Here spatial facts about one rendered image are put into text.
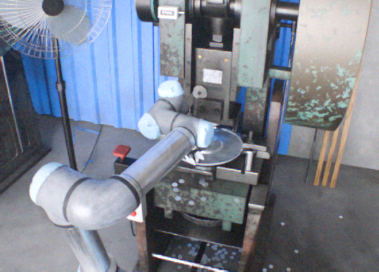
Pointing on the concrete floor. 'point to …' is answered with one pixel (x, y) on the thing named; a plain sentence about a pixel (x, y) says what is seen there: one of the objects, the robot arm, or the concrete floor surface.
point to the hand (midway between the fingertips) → (193, 160)
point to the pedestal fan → (59, 24)
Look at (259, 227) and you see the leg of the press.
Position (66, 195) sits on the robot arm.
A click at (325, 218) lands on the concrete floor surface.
